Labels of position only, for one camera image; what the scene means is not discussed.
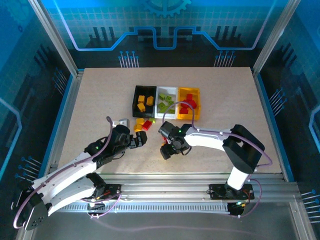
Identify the grey clear panel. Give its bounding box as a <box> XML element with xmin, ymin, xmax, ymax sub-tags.
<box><xmin>31</xmin><ymin>212</ymin><xmax>302</xmax><ymax>240</ymax></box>

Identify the yellow plastic bin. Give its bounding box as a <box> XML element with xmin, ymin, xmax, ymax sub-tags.
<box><xmin>176</xmin><ymin>86</ymin><xmax>202</xmax><ymax>121</ymax></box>

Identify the slotted metal strip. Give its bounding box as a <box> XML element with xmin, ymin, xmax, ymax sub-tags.
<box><xmin>49</xmin><ymin>203</ymin><xmax>232</xmax><ymax>214</ymax></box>

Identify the long thin purple cable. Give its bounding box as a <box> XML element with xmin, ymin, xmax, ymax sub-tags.
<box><xmin>94</xmin><ymin>217</ymin><xmax>253</xmax><ymax>235</ymax></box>

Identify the black plastic bin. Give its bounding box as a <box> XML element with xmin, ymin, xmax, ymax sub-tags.
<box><xmin>131</xmin><ymin>85</ymin><xmax>158</xmax><ymax>118</ymax></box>

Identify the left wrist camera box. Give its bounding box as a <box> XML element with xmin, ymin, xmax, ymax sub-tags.
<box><xmin>112</xmin><ymin>118</ymin><xmax>131</xmax><ymax>129</ymax></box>

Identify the table side rail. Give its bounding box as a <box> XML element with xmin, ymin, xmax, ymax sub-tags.
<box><xmin>41</xmin><ymin>69</ymin><xmax>85</xmax><ymax>182</ymax></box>
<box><xmin>252</xmin><ymin>71</ymin><xmax>295</xmax><ymax>182</ymax></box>

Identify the aluminium frame post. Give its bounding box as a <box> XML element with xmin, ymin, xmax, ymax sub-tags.
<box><xmin>27</xmin><ymin>0</ymin><xmax>85</xmax><ymax>77</ymax></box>
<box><xmin>252</xmin><ymin>0</ymin><xmax>301</xmax><ymax>76</ymax></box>

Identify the aluminium mounting rail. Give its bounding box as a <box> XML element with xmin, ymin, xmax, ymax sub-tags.
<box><xmin>32</xmin><ymin>172</ymin><xmax>301</xmax><ymax>204</ymax></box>

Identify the white plastic bin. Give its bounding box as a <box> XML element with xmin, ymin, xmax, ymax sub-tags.
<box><xmin>154</xmin><ymin>86</ymin><xmax>180</xmax><ymax>120</ymax></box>

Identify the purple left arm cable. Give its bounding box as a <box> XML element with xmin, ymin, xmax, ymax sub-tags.
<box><xmin>12</xmin><ymin>116</ymin><xmax>123</xmax><ymax>230</ymax></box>

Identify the small control board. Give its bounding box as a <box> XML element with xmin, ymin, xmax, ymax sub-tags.
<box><xmin>86</xmin><ymin>199</ymin><xmax>106</xmax><ymax>214</ymax></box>
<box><xmin>227</xmin><ymin>201</ymin><xmax>245</xmax><ymax>218</ymax></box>

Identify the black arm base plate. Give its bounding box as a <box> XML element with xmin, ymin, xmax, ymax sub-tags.
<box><xmin>84</xmin><ymin>183</ymin><xmax>124</xmax><ymax>201</ymax></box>
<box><xmin>208</xmin><ymin>183</ymin><xmax>255</xmax><ymax>201</ymax></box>

